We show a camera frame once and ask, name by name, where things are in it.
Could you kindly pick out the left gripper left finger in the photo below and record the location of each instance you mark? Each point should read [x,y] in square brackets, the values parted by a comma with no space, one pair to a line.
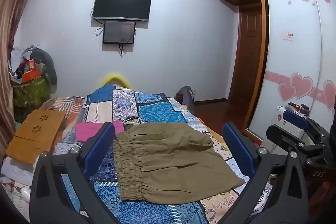
[61,191]

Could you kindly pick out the white suitcase with stickers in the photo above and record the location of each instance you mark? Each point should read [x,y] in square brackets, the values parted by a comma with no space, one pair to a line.
[297,132]

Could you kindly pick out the large wall television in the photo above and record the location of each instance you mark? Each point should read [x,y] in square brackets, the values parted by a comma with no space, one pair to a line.
[138,10]

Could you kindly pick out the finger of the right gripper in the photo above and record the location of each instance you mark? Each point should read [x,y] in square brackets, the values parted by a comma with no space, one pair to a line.
[295,119]

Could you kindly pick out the folded pink garment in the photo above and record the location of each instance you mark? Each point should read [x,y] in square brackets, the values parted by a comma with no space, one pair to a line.
[85,130]

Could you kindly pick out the brown wooden door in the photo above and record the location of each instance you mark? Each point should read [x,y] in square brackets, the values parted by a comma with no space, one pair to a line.
[247,56]

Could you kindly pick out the green cloth covered pile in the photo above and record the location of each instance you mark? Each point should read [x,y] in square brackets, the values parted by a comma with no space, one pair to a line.
[29,96]

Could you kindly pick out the patchwork blue bedspread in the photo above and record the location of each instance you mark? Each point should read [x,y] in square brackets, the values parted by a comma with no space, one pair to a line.
[110,103]

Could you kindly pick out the wooden wardrobe with sliding doors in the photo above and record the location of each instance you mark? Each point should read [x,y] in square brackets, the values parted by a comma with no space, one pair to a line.
[297,61]

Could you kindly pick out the dark backpack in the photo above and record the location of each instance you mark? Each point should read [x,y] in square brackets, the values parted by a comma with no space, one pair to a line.
[185,97]

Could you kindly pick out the olive green pants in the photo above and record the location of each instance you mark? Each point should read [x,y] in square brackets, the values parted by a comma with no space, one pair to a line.
[170,163]

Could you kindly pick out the wooden lap tray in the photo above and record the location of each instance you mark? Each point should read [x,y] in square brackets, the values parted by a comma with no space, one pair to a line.
[35,135]

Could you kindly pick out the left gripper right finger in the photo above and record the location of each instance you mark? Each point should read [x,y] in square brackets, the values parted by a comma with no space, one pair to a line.
[287,202]

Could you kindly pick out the small wall monitor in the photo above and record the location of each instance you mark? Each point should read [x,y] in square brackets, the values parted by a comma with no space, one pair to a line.
[118,32]

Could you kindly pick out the striped brown curtain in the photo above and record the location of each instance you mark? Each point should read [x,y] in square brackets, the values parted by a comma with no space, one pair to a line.
[11,12]

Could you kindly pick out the orange box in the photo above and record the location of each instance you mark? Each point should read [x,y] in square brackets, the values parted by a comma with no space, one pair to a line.
[30,75]

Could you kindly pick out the yellow plush item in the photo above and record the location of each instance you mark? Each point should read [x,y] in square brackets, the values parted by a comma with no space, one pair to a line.
[115,78]

